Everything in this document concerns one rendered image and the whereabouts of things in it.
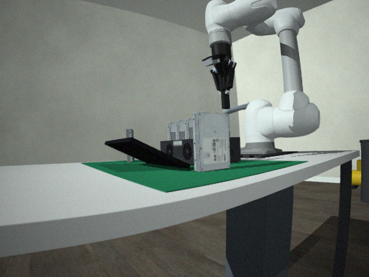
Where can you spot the green bench mat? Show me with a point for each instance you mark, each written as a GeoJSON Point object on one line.
{"type": "Point", "coordinates": [170, 179]}

